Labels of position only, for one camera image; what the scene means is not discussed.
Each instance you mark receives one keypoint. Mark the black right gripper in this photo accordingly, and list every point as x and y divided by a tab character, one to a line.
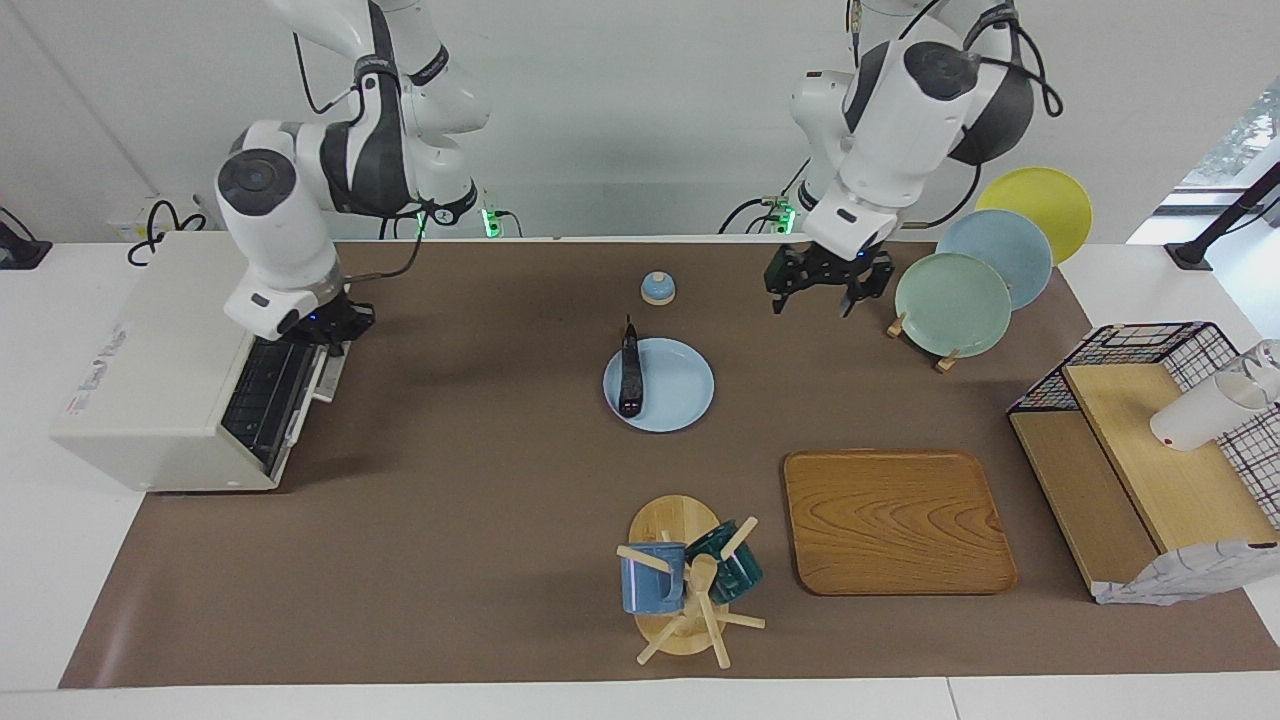
340	320

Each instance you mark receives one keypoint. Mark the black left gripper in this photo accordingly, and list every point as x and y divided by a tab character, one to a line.
830	268

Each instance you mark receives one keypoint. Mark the oven door with glass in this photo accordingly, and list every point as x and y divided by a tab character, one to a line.
265	400

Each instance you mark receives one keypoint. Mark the dark purple eggplant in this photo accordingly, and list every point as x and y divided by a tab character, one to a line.
631	375

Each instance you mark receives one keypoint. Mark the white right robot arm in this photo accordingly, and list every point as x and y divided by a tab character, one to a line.
280	230

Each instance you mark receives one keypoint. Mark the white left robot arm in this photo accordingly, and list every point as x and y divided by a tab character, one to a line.
900	120

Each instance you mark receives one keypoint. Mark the white toaster oven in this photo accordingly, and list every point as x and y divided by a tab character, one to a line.
150	380

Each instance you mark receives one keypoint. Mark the wooden plate rack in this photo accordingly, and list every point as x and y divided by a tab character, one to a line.
895	326

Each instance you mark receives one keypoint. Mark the pale green plate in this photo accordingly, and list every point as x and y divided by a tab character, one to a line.
950	305

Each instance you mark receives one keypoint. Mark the small blue bell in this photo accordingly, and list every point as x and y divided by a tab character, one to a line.
658	290

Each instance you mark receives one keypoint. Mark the light blue racked plate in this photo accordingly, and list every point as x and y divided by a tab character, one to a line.
1010	250

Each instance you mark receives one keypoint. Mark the yellow plate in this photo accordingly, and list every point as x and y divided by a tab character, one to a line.
1050	200

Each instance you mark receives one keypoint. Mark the brown table mat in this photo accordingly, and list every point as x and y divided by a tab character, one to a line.
480	520

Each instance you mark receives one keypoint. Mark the wooden serving tray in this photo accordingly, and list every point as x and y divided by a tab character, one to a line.
900	525

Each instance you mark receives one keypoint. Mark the wooden mug tree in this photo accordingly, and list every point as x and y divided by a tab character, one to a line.
670	520

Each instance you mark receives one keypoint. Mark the dark green mug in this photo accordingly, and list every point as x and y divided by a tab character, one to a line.
735	575

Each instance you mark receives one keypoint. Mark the blue mug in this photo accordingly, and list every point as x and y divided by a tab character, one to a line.
650	590

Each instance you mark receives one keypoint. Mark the black clamp stand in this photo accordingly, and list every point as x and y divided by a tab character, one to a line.
1190	255

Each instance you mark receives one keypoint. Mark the white cup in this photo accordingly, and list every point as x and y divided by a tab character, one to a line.
1195	420

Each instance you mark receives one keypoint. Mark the wooden shelf box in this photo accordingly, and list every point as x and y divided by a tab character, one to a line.
1180	480

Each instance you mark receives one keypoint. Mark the clear glass cup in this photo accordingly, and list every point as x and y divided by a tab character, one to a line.
1265	355

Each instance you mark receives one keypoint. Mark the white patterned cloth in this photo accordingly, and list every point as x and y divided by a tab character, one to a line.
1180	578

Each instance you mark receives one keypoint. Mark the black desk mount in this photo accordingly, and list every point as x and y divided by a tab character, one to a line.
20	255

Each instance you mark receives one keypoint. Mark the window with dark frame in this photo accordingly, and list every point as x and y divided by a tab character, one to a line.
1240	140

